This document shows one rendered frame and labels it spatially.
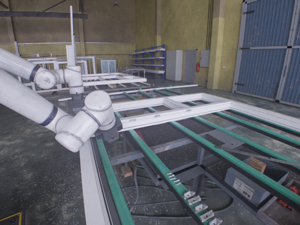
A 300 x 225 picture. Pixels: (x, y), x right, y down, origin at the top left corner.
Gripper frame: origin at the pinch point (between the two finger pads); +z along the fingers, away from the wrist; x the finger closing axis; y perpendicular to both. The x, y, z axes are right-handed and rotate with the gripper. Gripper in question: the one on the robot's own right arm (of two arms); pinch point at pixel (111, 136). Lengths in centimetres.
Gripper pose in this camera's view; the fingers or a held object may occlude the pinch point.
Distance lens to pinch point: 80.1
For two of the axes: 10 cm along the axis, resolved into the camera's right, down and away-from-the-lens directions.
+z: -0.8, 5.2, 8.5
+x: -8.7, 3.8, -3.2
